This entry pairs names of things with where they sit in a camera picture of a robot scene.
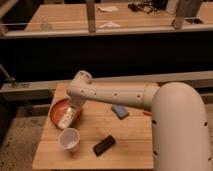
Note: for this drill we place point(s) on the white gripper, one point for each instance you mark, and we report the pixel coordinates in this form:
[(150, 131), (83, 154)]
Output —
[(76, 101)]

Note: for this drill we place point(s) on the white labelled bottle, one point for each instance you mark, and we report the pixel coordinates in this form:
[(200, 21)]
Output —
[(68, 118)]

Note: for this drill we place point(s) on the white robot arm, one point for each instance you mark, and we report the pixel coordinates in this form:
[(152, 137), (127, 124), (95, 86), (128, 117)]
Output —
[(180, 132)]

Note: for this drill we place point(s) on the orange ceramic bowl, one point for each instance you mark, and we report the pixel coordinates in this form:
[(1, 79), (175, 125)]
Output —
[(59, 109)]

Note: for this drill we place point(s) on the white plastic cup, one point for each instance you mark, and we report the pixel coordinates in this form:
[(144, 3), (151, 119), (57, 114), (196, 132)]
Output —
[(69, 139)]

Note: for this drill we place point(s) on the blue sponge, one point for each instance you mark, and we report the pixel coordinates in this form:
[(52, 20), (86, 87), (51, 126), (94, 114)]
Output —
[(120, 111)]

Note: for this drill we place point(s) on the small wooden table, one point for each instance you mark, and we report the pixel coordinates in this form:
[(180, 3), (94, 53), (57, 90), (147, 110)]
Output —
[(132, 149)]

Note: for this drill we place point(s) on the black rectangular block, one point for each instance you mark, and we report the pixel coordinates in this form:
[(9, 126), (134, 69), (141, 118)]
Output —
[(104, 145)]

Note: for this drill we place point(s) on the orange small object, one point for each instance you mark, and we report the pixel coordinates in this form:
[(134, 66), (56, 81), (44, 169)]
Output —
[(147, 113)]

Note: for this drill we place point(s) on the clear plastic cup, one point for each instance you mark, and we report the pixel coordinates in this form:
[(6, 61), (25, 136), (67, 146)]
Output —
[(45, 26)]

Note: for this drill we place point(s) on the long wooden workbench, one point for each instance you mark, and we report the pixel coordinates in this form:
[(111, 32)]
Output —
[(71, 20)]

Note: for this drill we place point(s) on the white crumpled paper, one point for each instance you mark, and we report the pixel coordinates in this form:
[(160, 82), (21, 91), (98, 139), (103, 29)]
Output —
[(110, 24)]

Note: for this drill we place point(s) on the white paper sheet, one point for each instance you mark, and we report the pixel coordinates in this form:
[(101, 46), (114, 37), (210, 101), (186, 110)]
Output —
[(107, 9)]

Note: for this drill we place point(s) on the grey metal post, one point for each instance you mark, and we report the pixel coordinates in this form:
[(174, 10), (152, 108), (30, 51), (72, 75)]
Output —
[(187, 11), (90, 9)]

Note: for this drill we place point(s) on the grey metal post right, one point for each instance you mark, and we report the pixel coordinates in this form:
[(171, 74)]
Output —
[(187, 11)]

